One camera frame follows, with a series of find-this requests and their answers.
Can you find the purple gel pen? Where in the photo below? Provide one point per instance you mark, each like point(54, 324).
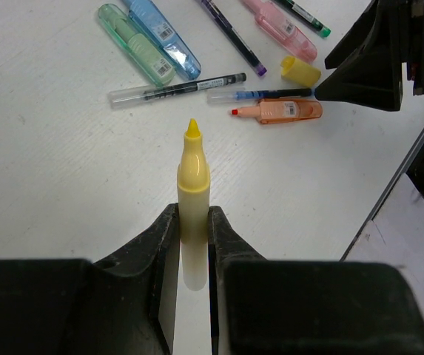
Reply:
point(229, 31)

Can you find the blue gel pen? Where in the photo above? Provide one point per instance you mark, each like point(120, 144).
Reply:
point(236, 95)

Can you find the green capped highlighter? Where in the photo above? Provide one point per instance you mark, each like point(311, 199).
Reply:
point(135, 45)

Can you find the green gel pen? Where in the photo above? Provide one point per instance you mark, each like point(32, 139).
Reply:
point(308, 19)

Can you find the pink highlighter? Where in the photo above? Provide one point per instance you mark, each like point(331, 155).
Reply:
point(276, 24)

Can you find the black gel pen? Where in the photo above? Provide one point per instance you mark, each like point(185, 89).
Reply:
point(141, 95)

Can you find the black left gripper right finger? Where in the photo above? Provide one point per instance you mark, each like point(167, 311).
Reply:
point(225, 245)

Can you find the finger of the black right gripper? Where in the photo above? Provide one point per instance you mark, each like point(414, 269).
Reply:
point(367, 61)

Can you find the orange highlighter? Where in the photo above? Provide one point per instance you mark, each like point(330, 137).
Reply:
point(273, 111)

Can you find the yellow highlighter cap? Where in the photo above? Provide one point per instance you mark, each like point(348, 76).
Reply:
point(297, 71)

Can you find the blue uncapped highlighter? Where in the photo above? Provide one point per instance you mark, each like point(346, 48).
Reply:
point(152, 21)

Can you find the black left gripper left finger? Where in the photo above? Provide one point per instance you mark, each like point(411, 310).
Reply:
point(127, 301)

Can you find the yellow highlighter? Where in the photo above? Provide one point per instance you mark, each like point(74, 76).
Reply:
point(193, 184)

